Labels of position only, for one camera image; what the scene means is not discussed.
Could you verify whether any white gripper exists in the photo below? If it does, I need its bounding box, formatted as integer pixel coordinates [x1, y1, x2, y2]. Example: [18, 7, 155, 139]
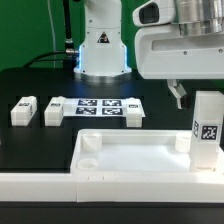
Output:
[135, 25, 224, 109]

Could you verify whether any white desk top tray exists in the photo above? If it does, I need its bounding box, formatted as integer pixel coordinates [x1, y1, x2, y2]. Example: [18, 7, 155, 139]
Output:
[70, 129, 224, 176]

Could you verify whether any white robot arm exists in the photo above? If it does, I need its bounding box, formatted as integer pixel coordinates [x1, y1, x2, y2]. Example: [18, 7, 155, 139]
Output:
[74, 0, 224, 99]

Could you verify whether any white marker sheet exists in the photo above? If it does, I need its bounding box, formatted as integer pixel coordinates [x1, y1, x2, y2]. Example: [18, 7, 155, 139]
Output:
[61, 97, 146, 118]

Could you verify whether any white front fence bar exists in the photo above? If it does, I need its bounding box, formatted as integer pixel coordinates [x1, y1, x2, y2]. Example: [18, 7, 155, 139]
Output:
[0, 173, 224, 203]

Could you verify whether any black cable vertical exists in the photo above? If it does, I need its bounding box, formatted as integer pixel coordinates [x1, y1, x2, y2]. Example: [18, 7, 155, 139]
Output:
[63, 0, 74, 70]

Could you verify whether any black cable horizontal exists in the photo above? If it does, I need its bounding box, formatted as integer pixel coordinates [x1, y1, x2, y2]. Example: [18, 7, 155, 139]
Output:
[23, 48, 79, 69]

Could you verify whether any thin white cable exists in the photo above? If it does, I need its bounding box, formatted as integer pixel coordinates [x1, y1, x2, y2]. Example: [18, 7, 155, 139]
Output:
[46, 0, 57, 69]

